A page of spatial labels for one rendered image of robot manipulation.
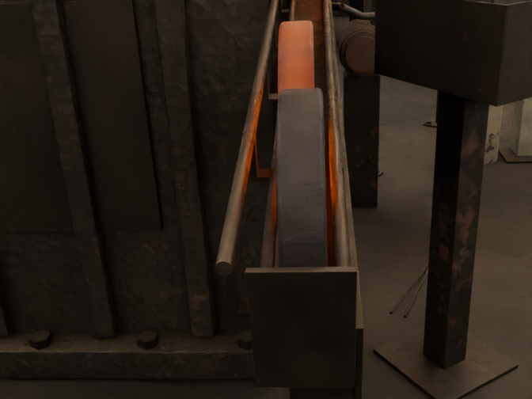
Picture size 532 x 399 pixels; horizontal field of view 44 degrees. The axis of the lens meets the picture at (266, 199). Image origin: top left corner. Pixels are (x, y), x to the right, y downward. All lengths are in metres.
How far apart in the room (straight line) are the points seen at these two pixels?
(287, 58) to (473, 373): 0.90
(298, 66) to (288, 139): 0.17
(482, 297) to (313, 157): 1.21
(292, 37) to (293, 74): 0.04
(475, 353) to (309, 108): 1.02
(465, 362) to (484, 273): 0.37
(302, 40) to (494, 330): 1.01
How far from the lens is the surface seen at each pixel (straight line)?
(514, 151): 2.48
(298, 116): 0.45
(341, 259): 0.52
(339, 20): 4.31
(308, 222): 0.43
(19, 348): 1.43
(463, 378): 1.35
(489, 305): 1.59
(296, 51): 0.61
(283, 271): 0.43
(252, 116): 0.65
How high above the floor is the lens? 0.86
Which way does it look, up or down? 24 degrees down
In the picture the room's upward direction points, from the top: 3 degrees counter-clockwise
